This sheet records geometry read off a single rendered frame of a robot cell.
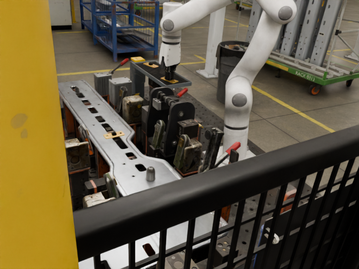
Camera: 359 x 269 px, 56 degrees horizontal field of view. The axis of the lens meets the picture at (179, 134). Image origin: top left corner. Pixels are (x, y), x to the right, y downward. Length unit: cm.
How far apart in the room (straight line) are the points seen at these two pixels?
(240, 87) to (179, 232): 75
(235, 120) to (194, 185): 137
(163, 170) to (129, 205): 100
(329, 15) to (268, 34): 397
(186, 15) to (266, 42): 35
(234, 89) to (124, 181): 64
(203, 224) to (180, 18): 81
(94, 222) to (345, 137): 25
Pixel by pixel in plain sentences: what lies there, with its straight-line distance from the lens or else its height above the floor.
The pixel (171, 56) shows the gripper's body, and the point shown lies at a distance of 154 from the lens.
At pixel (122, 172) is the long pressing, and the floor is 100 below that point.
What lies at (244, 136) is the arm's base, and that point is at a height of 92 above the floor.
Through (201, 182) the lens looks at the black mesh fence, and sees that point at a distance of 25.
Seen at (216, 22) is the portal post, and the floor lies 81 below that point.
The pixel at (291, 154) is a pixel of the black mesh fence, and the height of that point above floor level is 155.
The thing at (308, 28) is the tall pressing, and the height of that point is 79.
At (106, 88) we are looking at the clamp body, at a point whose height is 98.
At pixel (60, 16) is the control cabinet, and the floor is 29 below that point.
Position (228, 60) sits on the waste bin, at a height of 58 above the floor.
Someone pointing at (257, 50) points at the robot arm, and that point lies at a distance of 151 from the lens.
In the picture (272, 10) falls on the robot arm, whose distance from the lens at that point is 143.
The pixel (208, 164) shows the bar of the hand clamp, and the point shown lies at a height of 110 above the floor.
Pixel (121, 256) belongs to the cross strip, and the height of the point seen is 100.
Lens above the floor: 170
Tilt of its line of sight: 28 degrees down
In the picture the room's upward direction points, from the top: 4 degrees clockwise
